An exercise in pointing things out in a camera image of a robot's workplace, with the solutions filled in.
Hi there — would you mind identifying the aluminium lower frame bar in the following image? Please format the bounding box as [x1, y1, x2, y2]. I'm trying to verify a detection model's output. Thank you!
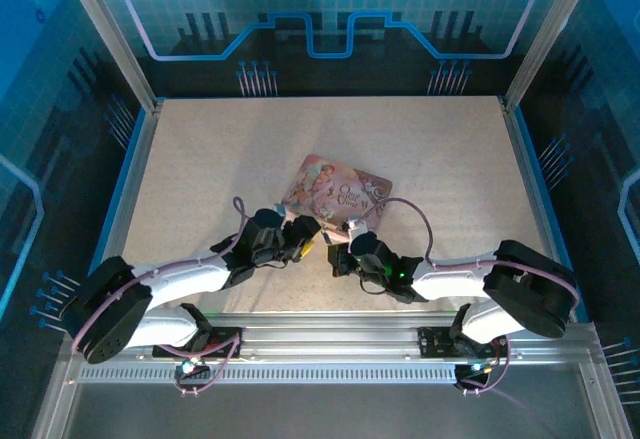
[29, 353, 84, 439]
[577, 358, 634, 439]

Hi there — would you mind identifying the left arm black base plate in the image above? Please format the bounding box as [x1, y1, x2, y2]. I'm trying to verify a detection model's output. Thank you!
[151, 326, 245, 360]

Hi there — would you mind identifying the slotted grey cable duct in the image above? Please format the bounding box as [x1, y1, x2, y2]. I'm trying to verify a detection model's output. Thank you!
[77, 364, 459, 385]

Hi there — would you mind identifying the aluminium upright post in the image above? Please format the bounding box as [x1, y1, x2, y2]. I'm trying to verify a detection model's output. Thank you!
[54, 0, 164, 113]
[502, 0, 604, 110]

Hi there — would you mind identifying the aluminium front rail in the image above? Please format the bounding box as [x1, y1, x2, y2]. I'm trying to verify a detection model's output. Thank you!
[59, 311, 606, 365]

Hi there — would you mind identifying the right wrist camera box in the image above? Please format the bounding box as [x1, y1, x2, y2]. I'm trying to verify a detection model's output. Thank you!
[344, 216, 376, 240]

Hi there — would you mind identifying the aluminium side rail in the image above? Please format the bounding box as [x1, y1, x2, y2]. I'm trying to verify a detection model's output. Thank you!
[499, 98, 581, 320]
[82, 101, 164, 323]

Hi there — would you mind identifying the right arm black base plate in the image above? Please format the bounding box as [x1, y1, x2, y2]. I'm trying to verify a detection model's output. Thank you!
[416, 322, 511, 360]

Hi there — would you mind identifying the pink illustrated diary book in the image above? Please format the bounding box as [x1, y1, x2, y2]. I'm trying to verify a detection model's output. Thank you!
[280, 153, 394, 234]

